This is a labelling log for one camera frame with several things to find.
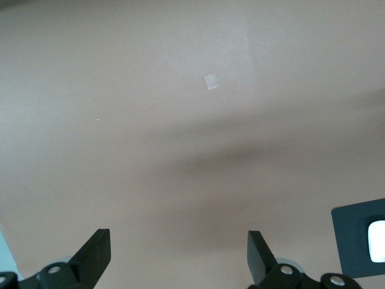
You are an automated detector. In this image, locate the black mouse pad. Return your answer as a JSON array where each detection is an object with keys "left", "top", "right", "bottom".
[{"left": 331, "top": 198, "right": 385, "bottom": 279}]

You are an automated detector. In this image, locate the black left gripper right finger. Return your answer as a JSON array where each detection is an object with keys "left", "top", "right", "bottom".
[{"left": 247, "top": 229, "right": 321, "bottom": 289}]

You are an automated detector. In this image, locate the white computer mouse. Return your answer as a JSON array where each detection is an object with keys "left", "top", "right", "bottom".
[{"left": 367, "top": 220, "right": 385, "bottom": 263}]

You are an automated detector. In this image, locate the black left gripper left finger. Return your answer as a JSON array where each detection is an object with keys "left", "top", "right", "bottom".
[{"left": 17, "top": 228, "right": 111, "bottom": 289}]

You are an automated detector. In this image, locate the small clear tape patch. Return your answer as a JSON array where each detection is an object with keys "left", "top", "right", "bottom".
[{"left": 203, "top": 72, "right": 219, "bottom": 91}]

